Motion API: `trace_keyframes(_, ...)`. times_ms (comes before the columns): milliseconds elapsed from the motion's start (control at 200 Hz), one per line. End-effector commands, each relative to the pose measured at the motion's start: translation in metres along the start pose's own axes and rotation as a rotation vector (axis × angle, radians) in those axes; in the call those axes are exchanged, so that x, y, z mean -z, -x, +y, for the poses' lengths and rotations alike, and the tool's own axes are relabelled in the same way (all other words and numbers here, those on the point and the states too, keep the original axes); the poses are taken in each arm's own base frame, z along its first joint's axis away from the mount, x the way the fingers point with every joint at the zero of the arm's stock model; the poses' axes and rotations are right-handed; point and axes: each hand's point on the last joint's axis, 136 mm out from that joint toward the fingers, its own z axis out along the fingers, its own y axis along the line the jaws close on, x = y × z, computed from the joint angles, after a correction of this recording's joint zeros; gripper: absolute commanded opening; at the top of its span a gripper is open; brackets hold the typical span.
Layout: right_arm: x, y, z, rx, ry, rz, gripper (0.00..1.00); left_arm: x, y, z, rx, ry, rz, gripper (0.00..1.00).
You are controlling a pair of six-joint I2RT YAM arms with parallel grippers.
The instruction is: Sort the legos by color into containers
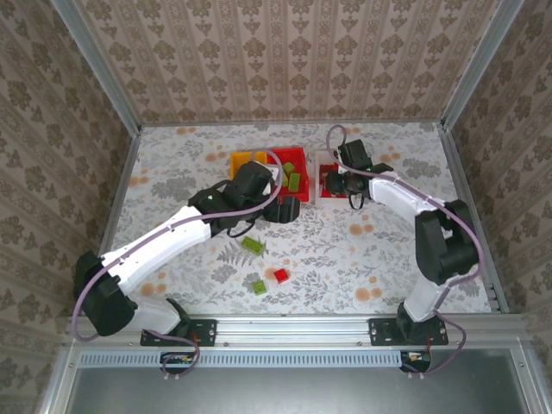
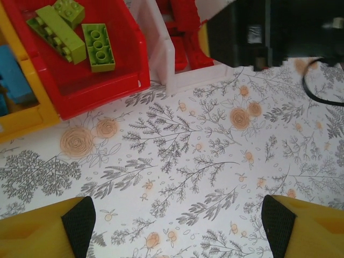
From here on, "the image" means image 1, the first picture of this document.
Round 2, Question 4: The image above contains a white plastic container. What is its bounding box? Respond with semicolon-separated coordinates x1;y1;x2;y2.
314;148;372;207

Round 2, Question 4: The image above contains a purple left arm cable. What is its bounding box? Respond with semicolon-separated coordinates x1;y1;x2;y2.
71;148;284;380

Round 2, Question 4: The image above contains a thin black left gripper cable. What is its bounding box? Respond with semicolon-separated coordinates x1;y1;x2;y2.
226;217;260;239

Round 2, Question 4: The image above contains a red plastic container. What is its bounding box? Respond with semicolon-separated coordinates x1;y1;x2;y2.
263;146;312;204

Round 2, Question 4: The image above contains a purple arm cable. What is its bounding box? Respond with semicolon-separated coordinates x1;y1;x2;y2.
71;148;284;380
325;123;484;380

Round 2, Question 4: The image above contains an aluminium side rail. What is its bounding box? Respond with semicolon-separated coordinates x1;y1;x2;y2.
81;127;143;316
436;122;510;314

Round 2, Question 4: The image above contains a grey metal panel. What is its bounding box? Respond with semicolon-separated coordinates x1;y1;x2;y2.
64;348;540;414

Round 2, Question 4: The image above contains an aluminium frame post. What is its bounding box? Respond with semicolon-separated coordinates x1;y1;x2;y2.
439;0;525;130
50;0;143;135

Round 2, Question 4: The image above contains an aluminium lower frame bar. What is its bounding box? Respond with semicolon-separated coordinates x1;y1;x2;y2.
511;348;552;414
38;344;79;414

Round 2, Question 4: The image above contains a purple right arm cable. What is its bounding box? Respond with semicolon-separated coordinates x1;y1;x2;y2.
325;123;484;380

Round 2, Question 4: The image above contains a floral patterned table cover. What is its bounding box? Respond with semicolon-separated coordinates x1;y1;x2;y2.
92;122;495;316

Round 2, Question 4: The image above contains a grey slotted cable duct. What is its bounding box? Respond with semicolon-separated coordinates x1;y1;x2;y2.
79;349;405;368

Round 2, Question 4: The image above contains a yellow plastic container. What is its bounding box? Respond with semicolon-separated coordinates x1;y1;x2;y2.
229;150;271;180

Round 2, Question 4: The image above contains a thin aluminium back rail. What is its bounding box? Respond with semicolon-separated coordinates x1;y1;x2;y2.
138;118;444;129

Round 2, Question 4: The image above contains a wide aluminium base rail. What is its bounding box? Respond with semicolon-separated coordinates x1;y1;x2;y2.
64;314;530;346

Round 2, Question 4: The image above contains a black connector board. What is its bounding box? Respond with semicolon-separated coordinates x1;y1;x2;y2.
159;351;195;375
399;349;432;374

